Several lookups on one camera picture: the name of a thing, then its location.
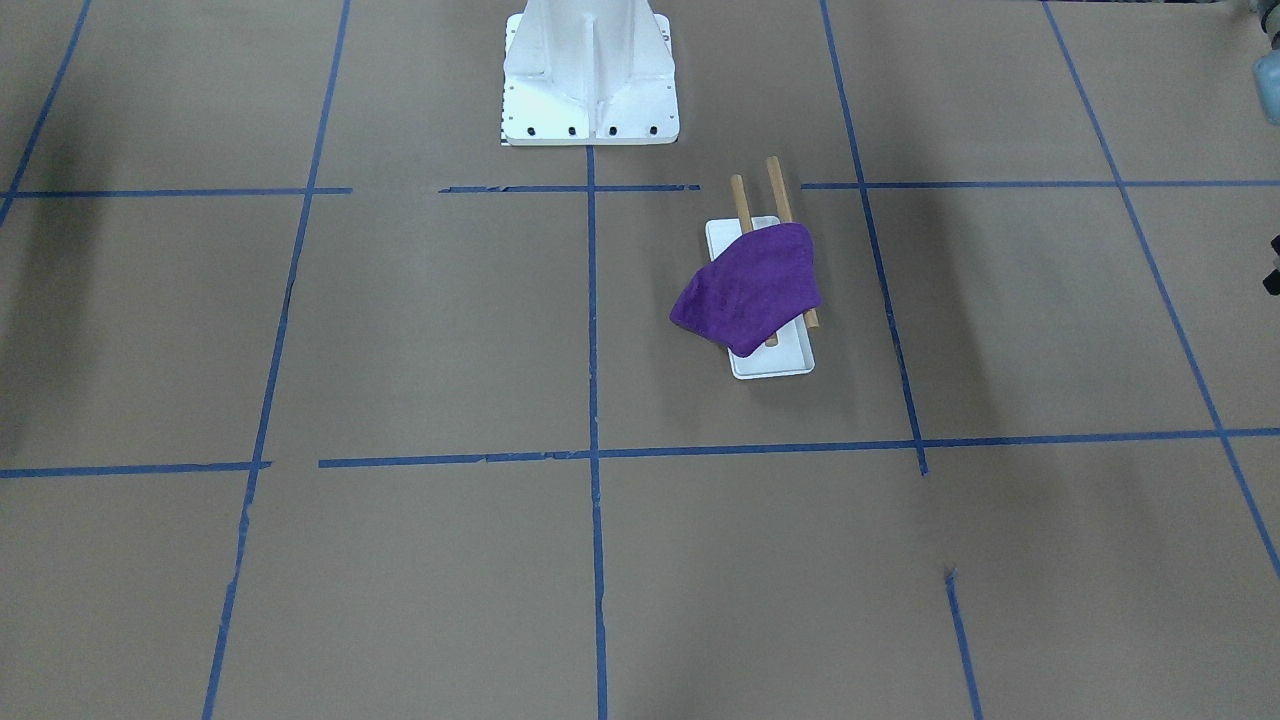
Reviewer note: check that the white towel rack base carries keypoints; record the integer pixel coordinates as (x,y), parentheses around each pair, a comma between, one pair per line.
(792,354)

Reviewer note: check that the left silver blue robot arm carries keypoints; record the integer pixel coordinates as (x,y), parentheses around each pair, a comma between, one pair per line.
(1266,69)

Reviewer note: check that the lower wooden rack rod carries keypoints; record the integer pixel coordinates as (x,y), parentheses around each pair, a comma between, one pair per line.
(785,213)

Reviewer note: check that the purple microfibre towel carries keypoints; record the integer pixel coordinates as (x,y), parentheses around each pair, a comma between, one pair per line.
(760,283)

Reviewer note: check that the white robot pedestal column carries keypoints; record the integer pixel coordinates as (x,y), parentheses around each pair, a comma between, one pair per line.
(589,73)

